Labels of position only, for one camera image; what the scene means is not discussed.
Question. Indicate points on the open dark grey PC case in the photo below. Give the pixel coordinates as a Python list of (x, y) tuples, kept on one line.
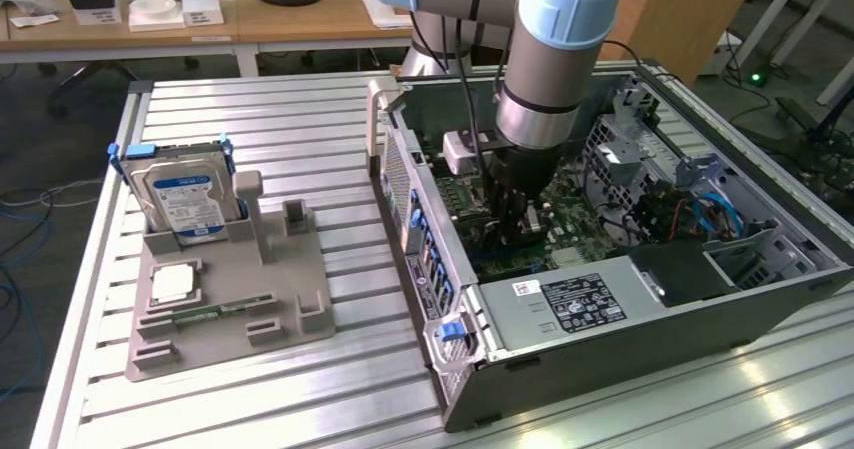
[(600, 369)]

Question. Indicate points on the silver chipset heat sink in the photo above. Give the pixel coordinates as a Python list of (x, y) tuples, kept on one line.
[(571, 257)]

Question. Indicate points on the grey open disk bay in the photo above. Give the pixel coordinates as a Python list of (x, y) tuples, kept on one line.
[(787, 259)]

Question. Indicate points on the wooden desk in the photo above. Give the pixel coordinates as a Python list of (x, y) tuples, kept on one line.
[(300, 24)]

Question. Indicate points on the white desk frame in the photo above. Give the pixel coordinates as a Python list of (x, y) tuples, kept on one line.
[(837, 86)]

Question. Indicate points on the silver perforated disk bay cage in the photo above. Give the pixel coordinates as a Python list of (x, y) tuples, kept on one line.
[(620, 169)]

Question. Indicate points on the green indicator light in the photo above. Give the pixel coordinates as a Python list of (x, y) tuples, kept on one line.
[(757, 77)]

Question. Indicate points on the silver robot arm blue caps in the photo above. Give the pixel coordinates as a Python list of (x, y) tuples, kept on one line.
[(547, 84)]

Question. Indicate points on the wooden cabinet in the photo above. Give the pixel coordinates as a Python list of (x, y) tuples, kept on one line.
[(681, 19)]

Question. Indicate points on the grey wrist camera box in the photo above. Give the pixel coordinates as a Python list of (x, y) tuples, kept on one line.
[(460, 154)]

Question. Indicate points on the silver power supply unit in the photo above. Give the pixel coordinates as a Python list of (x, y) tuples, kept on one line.
[(514, 319)]

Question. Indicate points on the grey plastic parts rack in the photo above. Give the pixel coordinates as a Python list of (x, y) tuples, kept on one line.
[(220, 319)]

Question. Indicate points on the hard disk in blue carrier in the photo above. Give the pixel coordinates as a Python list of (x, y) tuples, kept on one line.
[(187, 199)]

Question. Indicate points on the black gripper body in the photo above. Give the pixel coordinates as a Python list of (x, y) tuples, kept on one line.
[(523, 174)]

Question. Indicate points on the black chair base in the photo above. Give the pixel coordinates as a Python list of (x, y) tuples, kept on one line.
[(73, 81)]

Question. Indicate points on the white box with round roll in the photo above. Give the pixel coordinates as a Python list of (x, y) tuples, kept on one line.
[(156, 19)]

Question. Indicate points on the green motherboard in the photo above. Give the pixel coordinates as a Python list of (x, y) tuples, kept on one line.
[(580, 214)]

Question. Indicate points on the CPU socket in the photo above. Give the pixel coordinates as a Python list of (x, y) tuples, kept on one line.
[(475, 196)]

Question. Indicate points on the white booklet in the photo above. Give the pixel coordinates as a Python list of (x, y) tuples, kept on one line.
[(383, 19)]

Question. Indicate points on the green RAM stick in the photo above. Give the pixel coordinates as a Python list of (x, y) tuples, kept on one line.
[(213, 311)]

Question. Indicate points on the white paper card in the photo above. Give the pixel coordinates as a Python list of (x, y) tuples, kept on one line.
[(33, 20)]

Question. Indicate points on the white box with black top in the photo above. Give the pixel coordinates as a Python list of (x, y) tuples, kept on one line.
[(93, 16)]

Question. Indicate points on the plain white labelled box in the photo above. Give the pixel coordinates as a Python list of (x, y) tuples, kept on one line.
[(201, 16)]

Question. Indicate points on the silver CPU chip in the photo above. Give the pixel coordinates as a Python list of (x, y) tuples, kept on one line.
[(172, 284)]

